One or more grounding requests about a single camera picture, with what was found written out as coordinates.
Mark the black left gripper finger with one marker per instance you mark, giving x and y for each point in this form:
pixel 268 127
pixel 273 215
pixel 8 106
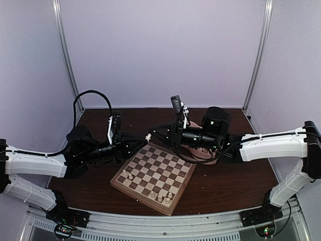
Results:
pixel 131 147
pixel 126 137

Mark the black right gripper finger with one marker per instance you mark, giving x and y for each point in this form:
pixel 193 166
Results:
pixel 162 130
pixel 165 139

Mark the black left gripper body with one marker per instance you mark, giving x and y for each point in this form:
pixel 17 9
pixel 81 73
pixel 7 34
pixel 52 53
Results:
pixel 119 151

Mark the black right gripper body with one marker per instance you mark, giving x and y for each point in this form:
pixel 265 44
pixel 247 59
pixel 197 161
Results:
pixel 178 141

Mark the pink double bowl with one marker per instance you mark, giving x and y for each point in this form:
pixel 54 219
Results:
pixel 200 154

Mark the white bishop piece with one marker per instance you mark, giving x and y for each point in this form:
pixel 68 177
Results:
pixel 152 194

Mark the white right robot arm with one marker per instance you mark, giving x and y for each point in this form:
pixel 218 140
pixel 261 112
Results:
pixel 213 135

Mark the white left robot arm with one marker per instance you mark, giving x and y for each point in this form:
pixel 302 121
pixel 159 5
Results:
pixel 70 163

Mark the wooden chess board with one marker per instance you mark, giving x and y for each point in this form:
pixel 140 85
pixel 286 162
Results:
pixel 157 169

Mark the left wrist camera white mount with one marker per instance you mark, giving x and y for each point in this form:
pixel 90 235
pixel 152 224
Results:
pixel 114 125

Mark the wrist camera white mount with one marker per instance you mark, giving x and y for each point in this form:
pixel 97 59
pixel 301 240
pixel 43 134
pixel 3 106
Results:
pixel 114 125
pixel 180 109

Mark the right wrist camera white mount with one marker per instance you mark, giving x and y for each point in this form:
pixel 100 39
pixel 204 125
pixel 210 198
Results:
pixel 180 109

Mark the front aluminium rail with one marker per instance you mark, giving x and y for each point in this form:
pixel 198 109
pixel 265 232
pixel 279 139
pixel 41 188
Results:
pixel 215 226

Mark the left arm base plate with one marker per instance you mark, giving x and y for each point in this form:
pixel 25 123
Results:
pixel 73 218

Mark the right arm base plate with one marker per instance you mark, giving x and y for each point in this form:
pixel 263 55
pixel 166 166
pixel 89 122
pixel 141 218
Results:
pixel 259 215

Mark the left aluminium frame post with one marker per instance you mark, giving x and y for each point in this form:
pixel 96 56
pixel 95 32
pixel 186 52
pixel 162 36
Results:
pixel 63 42

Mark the aluminium frame post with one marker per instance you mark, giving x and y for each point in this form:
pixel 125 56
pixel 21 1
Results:
pixel 63 42
pixel 265 29

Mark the right aluminium frame post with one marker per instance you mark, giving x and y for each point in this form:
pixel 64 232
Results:
pixel 265 29

